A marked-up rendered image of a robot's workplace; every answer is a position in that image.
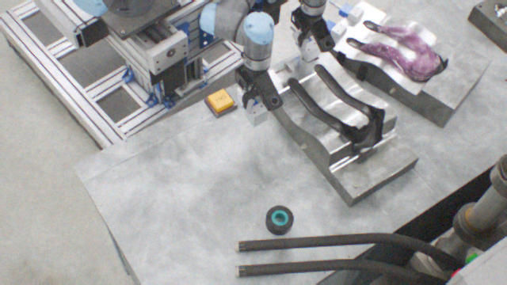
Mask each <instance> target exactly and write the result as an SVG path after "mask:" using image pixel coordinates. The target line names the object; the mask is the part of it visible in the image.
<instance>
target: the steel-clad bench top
mask: <svg viewBox="0 0 507 285"><path fill-rule="evenodd" d="M481 1H483V0H403V1H401V2H399V3H397V4H395V5H393V6H391V7H389V8H387V9H385V10H384V11H382V12H383V13H385V14H386V15H387V16H390V17H400V18H407V19H411V20H413V21H416V22H418V23H420V24H421V25H423V26H424V27H425V28H427V29H428V30H429V31H430V32H431V33H432V34H433V35H434V36H435V37H436V38H438V39H439V40H440V41H441V42H442V43H444V44H446V45H447V46H449V47H450V48H452V49H454V50H455V49H456V48H457V47H458V46H459V44H463V45H465V46H466V47H468V48H470V49H471V50H472V51H476V52H478V53H479V54H481V55H483V56H485V57H487V58H488V59H490V60H492V62H491V63H490V65H489V66H488V68H487V70H486V72H485V74H484V75H483V76H482V78H481V80H480V81H479V82H478V84H477V85H476V86H475V87H474V88H473V90H472V91H471V92H470V94H469V96H468V98H467V99H466V100H465V101H464V102H463V104H462V105H461V106H460V108H458V110H457V111H456V112H455V114H454V115H453V116H452V118H451V119H450V120H449V121H448V122H447V124H446V125H445V126H444V128H443V129H442V128H441V127H439V126H438V125H436V124H435V123H433V122H432V121H430V120H428V119H426V118H425V117H424V116H422V115H420V114H418V113H417V112H415V111H414V110H413V109H412V108H408V107H406V106H405V105H404V104H402V103H400V102H399V101H397V100H395V99H394V98H393V97H390V96H389V95H387V94H386V93H385V92H383V91H382V90H380V89H378V88H377V87H375V86H374V85H372V84H371V83H369V82H367V81H365V80H364V81H363V82H362V81H361V80H359V79H356V75H355V74H354V73H352V72H351V71H349V70H347V69H345V68H344V67H342V68H343V69H344V70H345V71H346V73H347V74H348V75H349V76H350V77H351V79H353V80H354V81H355V82H356V83H357V85H358V86H359V87H360V88H362V89H364V90H365V91H367V92H369V93H371V94H373V95H375V96H377V97H379V98H381V99H383V100H384V101H385V102H387V103H388V104H389V105H390V106H391V107H392V108H393V109H394V110H395V111H396V112H397V114H398V118H397V120H396V124H395V130H396V132H397V134H398V135H399V136H400V137H402V138H403V139H404V141H405V142H406V143H407V144H408V145H409V146H410V147H411V148H412V149H413V150H414V153H415V154H416V155H417V156H418V157H419V159H418V161H417V164H416V165H415V166H414V167H413V168H412V169H411V170H409V171H408V172H406V173H404V174H403V175H401V176H400V177H398V178H396V179H395V180H393V181H392V182H390V183H389V184H387V185H385V186H384V187H383V188H381V189H380V190H378V191H377V192H375V193H373V194H371V195H369V196H367V197H366V198H364V199H362V200H361V201H360V202H358V203H356V204H355V205H354V206H352V207H349V206H348V205H347V203H346V202H345V201H344V200H343V199H342V198H341V197H340V195H338V194H337V192H336V191H335V190H334V189H333V187H332V186H331V185H330V183H329V182H328V180H327V179H326V178H325V177H324V176H323V174H322V173H321V172H320V171H319V169H318V168H317V167H316V165H314V164H313V163H312V161H311V160H310V159H309V158H308V156H306V155H305V153H304V152H303V151H302V150H301V149H300V148H299V144H298V143H297V142H296V141H295V140H294V139H293V138H292V137H291V136H290V135H289V134H288V132H287V131H286V130H285V129H284V127H283V126H282V125H281V124H280V122H279V121H278V120H277V119H276V117H275V116H274V115H273V114H272V112H271V111H269V114H268V120H267V121H265V122H264V123H261V124H260V125H258V126H256V127H253V126H252V125H251V124H250V122H249V121H248V120H247V116H246V115H245V113H244V112H243V108H242V105H241V103H240V102H239V100H238V93H237V92H236V89H237V88H239V89H240V90H241V91H242V92H245V90H242V88H241V87H240V86H239V85H238V83H236V84H234V85H232V86H230V87H228V88H226V89H225V90H226V91H227V92H228V93H229V95H230V96H231V97H232V99H233V100H234V101H235V103H236V104H237V105H238V108H236V109H235V110H233V111H231V112H229V113H227V114H226V115H224V116H221V117H220V118H218V119H216V118H215V115H214V114H213V113H212V111H211V110H210V108H208V106H207V105H206V104H205V103H204V100H203V101H201V102H199V103H196V104H194V105H192V106H190V107H188V108H185V109H183V110H181V111H180V112H177V113H175V114H173V115H172V116H169V117H167V118H165V119H164V120H161V121H159V122H157V123H156V124H154V125H152V126H150V127H148V128H146V129H144V130H142V131H140V132H138V133H136V134H134V135H132V136H130V137H127V138H126V139H123V140H121V141H119V142H117V143H115V144H113V145H111V146H109V147H107V148H105V149H103V150H102V151H100V152H98V153H96V154H94V155H92V156H90V157H88V158H86V159H84V160H82V161H80V162H78V163H76V164H74V165H73V166H74V170H75V172H76V173H77V174H78V177H79V178H80V180H81V182H82V183H83V185H84V187H85V189H86V191H87V192H88V193H89V194H90V197H91V198H92V200H93V201H94V203H95V205H96V207H97V209H98V210H99V211H100V213H101V217H102V218H103V220H104V222H105V223H106V225H107V226H108V228H109V230H110V231H111V233H112V235H113V237H114V238H115V240H116V242H117V244H118V245H119V247H120V249H121V250H122V251H123V253H124V255H125V256H126V258H127V259H128V262H129V264H130V266H131V268H132V270H133V272H134V273H135V275H136V277H137V278H138V280H139V281H140V282H141V284H142V285H315V284H316V283H318V282H319V281H321V280H324V279H325V278H326V277H328V276H329V275H330V274H332V273H333V272H335V271H328V272H306V273H295V274H283V275H260V276H247V277H235V272H234V268H235V266H243V265H253V264H275V263H287V262H299V261H310V260H332V259H354V258H356V257H357V256H358V255H360V254H361V253H362V252H365V251H367V250H368V249H370V248H371V247H372V246H374V245H376V244H371V245H347V246H334V247H321V248H308V249H283V250H270V251H257V252H235V242H236V241H255V240H268V239H279V238H303V237H315V236H328V235H340V234H363V233H391V234H392V233H393V232H395V231H396V230H397V229H399V228H400V227H402V226H404V225H405V224H407V223H409V222H411V221H412V220H414V219H415V218H416V217H418V216H419V215H420V214H422V213H423V212H425V211H427V210H428V209H429V208H431V207H432V206H434V205H435V204H437V203H439V202H440V201H441V200H442V199H443V198H445V197H446V196H448V195H450V194H452V193H453V192H455V191H457V190H458V189H460V188H462V187H463V186H464V185H465V184H467V183H469V181H471V180H473V179H474V178H476V177H477V176H478V175H480V174H481V173H483V172H485V171H486V170H488V169H489V168H490V167H491V166H493V165H496V164H497V161H498V160H499V158H500V157H501V156H503V155H504V154H507V81H506V79H507V54H506V53H505V52H504V51H502V50H501V49H500V48H499V47H497V45H496V44H495V43H494V42H493V41H492V40H490V39H489V38H488V37H487V36H486V35H484V34H483V33H482V32H481V31H480V30H479V29H478V28H476V27H475V26H474V25H473V24H472V23H470V22H469V20H468V18H469V14H470V12H471V10H472V8H473V6H474V5H476V4H478V3H480V2H481ZM276 205H282V206H285V207H287V208H289V209H290V210H291V211H292V213H293V215H294V223H293V226H292V229H291V230H290V231H289V232H288V233H287V234H285V235H275V234H272V233H271V232H270V231H269V230H268V228H267V226H266V224H265V220H266V215H267V213H268V211H269V209H271V208H272V207H274V206H276Z"/></svg>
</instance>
